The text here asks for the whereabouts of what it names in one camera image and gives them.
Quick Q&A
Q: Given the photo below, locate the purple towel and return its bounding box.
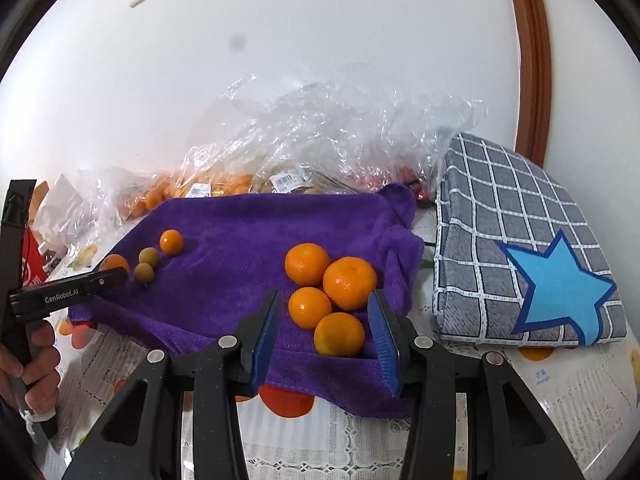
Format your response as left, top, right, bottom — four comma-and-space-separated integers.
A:
67, 182, 426, 420

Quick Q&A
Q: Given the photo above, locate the brown wooden door frame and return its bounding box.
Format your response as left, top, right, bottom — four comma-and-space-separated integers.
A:
504, 0, 552, 166

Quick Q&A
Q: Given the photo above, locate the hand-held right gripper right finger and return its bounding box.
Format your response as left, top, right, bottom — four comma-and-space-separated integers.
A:
367, 289, 583, 480

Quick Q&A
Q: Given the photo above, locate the clear bag of red fruit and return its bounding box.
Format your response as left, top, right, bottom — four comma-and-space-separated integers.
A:
300, 62, 488, 206

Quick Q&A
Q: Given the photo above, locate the clear plastic bag of oranges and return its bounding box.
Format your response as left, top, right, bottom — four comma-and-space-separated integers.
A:
165, 72, 321, 198

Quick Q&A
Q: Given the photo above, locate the fruit-print tablecloth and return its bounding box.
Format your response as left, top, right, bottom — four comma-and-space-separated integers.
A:
40, 200, 640, 480

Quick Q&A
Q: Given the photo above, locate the red paper bag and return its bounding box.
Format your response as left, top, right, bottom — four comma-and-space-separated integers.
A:
22, 225, 53, 286

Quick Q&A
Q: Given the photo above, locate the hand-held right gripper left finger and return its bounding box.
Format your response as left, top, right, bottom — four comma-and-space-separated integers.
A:
62, 289, 284, 480

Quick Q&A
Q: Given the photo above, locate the person's left hand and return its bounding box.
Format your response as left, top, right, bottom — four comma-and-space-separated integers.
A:
0, 319, 62, 415

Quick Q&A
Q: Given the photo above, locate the small orange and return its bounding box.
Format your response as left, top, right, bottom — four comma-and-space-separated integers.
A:
160, 229, 184, 255

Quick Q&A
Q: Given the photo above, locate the white plastic bag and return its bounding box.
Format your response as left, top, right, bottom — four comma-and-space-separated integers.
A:
37, 174, 86, 248

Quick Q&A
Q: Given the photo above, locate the grey checked pillow, blue star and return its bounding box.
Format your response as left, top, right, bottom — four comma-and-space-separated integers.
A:
432, 132, 628, 348

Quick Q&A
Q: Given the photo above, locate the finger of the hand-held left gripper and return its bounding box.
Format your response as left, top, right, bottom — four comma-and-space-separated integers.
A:
89, 267, 129, 297

